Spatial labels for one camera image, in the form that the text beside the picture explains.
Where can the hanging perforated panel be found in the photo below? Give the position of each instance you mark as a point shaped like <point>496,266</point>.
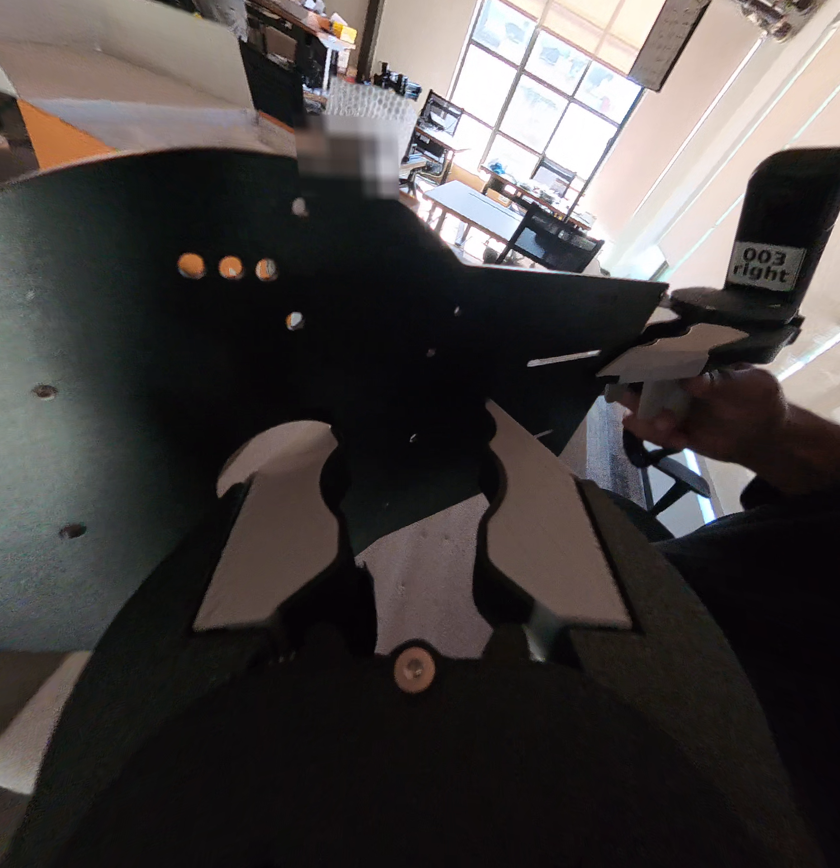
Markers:
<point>667,41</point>

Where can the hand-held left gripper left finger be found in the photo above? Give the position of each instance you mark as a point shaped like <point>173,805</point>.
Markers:
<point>271,542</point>

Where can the bubble wrapped part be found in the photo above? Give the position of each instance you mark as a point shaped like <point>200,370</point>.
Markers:
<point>372,102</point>

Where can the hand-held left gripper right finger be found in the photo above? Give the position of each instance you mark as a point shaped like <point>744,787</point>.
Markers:
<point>555,542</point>

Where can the person's right hand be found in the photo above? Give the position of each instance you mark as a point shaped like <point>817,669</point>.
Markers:
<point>732,413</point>

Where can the black mesh office chair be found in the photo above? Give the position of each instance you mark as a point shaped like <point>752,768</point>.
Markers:
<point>549,237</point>

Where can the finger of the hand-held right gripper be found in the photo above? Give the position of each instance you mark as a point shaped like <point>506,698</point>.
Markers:
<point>663,320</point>
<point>664,356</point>

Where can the person's right forearm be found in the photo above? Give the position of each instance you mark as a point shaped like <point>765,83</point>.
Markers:
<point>820,447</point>

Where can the large window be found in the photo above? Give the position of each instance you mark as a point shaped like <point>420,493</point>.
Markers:
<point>528,102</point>

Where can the grey table orange edge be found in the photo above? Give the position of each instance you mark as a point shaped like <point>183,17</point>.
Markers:
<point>474,207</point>

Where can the person's black clothing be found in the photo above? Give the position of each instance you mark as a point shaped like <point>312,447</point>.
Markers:
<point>800,610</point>

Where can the beige roller blind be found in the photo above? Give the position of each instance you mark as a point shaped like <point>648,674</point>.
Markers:
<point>705,169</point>

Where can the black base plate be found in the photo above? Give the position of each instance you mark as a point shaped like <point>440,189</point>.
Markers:
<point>155,407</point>

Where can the orange and white cardboard box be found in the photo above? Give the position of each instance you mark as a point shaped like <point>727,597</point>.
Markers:
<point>121,68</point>

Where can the white foam sheet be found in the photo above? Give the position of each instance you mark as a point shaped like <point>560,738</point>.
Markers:
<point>420,576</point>

